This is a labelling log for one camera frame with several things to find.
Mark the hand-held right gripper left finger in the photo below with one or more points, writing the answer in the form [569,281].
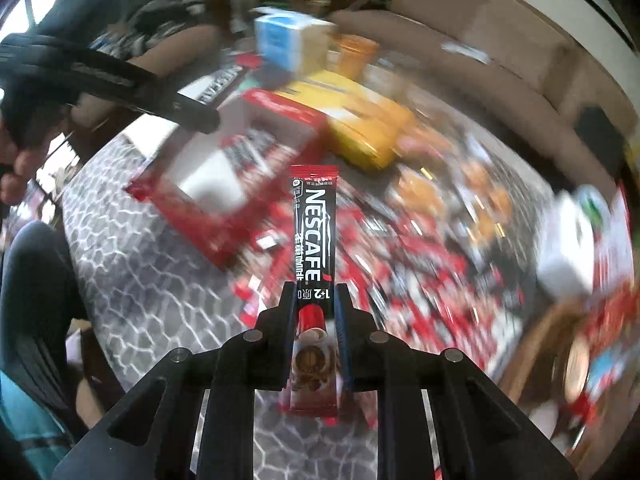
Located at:
[290,310]

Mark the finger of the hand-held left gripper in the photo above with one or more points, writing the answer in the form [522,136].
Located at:
[150,92]

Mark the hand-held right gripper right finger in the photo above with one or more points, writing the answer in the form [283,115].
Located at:
[342,320]

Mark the red coffee stick sachet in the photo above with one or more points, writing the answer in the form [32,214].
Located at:
[312,230]

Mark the pile of coffee sachets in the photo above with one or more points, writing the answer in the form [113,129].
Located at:
[425,285]

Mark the red cardboard box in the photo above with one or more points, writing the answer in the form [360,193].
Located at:
[200,230]

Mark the person's left hand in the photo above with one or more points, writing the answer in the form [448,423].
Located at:
[20,167]

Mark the black printed packet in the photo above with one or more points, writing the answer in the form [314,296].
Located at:
[215,87]

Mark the blue tissue pack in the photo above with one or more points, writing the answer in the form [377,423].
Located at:
[280,40]

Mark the grey patterned tablecloth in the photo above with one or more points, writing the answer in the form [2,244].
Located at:
[140,285]

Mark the yellow biscuit pack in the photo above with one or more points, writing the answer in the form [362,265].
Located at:
[365,125]

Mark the person's leg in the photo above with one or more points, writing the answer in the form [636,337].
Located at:
[30,285]

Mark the brown wooden tray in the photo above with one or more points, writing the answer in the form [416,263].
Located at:
[540,355]

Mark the orange plastic jar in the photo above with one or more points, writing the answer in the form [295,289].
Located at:
[355,55]

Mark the teal garment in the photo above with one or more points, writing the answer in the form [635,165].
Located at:
[25,425]

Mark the dark grey cushion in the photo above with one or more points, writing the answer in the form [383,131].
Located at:
[595,127]

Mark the beige sofa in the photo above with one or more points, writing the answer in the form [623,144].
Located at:
[500,35]

